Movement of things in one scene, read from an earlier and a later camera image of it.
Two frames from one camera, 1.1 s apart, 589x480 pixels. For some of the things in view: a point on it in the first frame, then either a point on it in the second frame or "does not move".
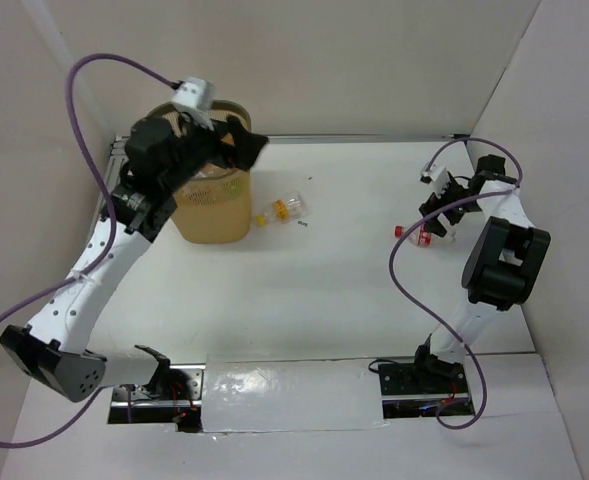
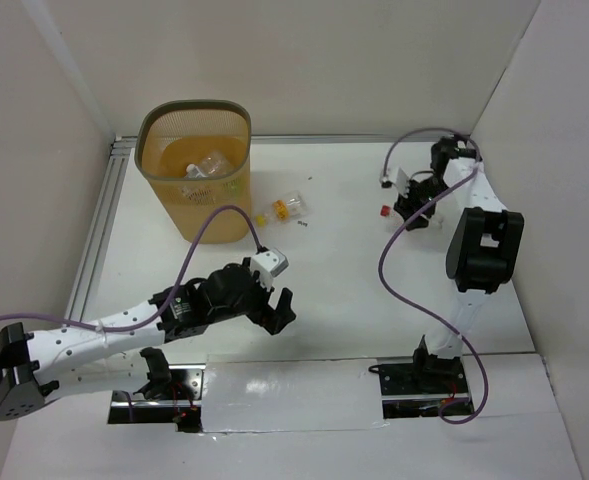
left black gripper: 225,138 to 263,305
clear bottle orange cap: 282,210 does not move
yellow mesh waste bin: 216,206 does not move
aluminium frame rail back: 418,138 does not move
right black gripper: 434,202 to 407,206
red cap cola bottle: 424,236 to 393,223
